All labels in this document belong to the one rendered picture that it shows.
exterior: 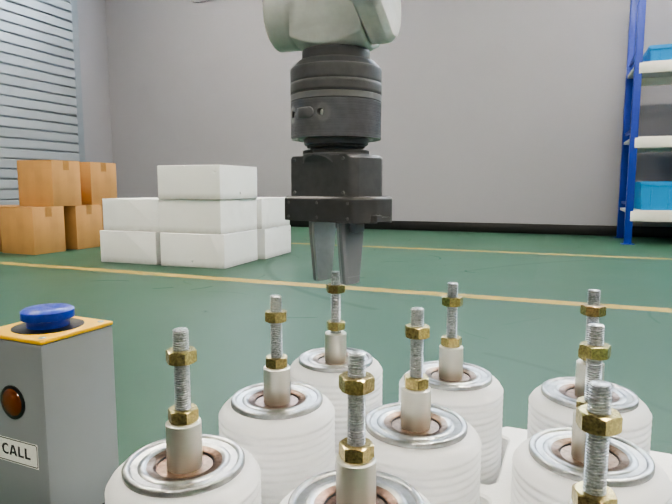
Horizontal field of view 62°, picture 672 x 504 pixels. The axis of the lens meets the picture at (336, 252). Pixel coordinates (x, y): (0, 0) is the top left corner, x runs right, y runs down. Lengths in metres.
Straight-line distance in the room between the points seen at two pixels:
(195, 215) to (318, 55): 2.54
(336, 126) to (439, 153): 5.02
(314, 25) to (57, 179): 3.61
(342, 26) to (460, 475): 0.38
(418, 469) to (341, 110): 0.30
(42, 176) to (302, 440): 3.76
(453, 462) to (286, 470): 0.13
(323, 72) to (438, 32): 5.19
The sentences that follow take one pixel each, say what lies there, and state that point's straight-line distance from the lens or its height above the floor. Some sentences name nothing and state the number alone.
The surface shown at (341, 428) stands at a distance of 0.56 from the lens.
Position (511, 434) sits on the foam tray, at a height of 0.18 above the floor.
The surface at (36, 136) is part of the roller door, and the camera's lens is 6.57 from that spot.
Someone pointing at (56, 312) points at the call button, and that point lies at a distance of 0.50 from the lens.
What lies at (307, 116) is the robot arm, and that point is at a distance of 0.52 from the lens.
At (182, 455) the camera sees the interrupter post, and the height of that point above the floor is 0.26.
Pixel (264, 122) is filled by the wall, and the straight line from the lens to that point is 6.21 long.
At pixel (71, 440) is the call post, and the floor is 0.23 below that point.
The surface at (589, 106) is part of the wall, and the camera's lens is 5.45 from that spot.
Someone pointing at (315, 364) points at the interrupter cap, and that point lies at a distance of 0.56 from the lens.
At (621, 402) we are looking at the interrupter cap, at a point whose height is 0.25.
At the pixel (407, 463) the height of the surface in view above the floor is 0.24.
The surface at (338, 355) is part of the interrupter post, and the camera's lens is 0.57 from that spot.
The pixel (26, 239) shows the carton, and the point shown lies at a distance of 4.02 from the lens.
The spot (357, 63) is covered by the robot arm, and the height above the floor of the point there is 0.54.
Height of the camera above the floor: 0.43
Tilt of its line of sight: 7 degrees down
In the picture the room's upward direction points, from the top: straight up
